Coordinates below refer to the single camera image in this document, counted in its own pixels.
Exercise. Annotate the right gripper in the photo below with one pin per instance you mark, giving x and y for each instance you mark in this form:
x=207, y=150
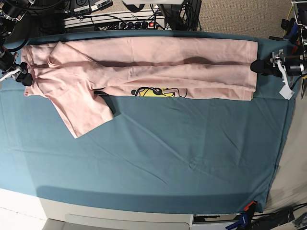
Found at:
x=7, y=62

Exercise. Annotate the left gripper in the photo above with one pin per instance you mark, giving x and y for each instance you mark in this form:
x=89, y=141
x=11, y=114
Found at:
x=295, y=65

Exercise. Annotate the pink T-shirt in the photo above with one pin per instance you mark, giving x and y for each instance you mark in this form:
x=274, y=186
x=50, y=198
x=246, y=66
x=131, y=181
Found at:
x=71, y=74

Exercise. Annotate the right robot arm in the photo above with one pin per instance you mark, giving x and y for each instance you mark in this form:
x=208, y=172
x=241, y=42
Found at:
x=10, y=13

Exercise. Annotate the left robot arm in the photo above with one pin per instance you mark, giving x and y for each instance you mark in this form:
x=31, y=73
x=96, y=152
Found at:
x=299, y=9

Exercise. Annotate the blue clamp upper right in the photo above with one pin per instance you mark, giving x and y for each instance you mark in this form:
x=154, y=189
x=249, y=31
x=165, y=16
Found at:
x=290, y=30

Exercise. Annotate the teal table cloth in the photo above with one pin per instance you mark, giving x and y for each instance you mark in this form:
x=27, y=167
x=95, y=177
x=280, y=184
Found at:
x=157, y=155

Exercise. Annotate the white power strip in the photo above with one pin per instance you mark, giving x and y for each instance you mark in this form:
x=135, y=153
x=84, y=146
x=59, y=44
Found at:
x=121, y=20

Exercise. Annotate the orange blue clamp bottom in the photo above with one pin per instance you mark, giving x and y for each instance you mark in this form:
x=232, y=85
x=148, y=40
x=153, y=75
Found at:
x=245, y=218

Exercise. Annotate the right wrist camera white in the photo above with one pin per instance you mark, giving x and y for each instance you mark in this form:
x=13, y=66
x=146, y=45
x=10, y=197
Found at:
x=12, y=73

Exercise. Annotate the yellow handled pliers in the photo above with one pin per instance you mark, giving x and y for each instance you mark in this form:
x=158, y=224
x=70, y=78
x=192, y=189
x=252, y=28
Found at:
x=304, y=86

